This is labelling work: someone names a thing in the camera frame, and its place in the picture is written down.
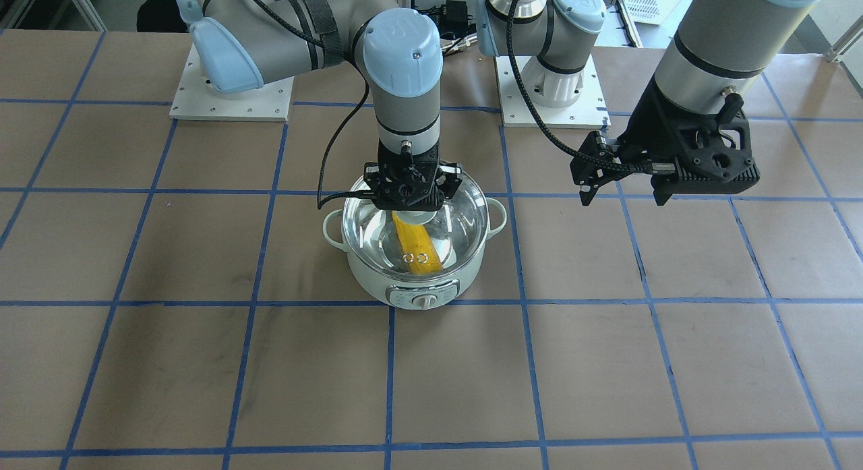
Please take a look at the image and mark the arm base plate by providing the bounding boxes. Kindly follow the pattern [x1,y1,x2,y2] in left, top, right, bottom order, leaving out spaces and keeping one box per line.
[169,44,295,123]
[496,55,611,129]

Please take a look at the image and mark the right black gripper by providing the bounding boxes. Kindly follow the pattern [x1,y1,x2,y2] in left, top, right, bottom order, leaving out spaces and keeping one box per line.
[363,156,463,211]

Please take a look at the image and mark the black power brick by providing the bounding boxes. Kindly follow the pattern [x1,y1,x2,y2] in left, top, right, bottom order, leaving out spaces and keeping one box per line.
[427,0,472,38]

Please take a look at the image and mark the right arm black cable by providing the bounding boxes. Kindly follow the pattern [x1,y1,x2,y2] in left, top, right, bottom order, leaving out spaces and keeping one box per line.
[239,0,378,209]

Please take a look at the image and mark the yellow corn cob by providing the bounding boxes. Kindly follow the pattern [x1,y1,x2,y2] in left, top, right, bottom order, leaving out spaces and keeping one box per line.
[391,211,444,274]

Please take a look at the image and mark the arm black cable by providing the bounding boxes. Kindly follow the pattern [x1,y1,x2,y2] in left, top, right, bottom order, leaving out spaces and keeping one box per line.
[506,0,675,174]
[239,0,378,209]

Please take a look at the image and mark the white plastic basket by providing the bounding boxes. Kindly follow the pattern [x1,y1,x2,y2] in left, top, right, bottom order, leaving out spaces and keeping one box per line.
[624,0,684,25]

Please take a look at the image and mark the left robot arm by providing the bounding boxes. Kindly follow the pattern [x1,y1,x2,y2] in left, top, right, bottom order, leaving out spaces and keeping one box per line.
[477,0,820,206]

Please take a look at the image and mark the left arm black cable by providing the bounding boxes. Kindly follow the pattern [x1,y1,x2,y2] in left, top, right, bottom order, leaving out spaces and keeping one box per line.
[506,0,675,174]

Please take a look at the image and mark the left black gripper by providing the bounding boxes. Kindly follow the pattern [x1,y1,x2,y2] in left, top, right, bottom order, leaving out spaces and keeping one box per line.
[570,86,761,206]

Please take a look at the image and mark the glass pot lid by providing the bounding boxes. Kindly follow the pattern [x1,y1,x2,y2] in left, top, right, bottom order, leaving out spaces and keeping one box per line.
[342,175,491,281]

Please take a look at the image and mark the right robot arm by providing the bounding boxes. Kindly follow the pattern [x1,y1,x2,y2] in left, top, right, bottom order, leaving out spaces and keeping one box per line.
[176,0,463,212]

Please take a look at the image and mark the pale green electric pot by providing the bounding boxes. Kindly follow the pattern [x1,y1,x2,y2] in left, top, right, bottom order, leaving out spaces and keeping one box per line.
[322,193,508,310]

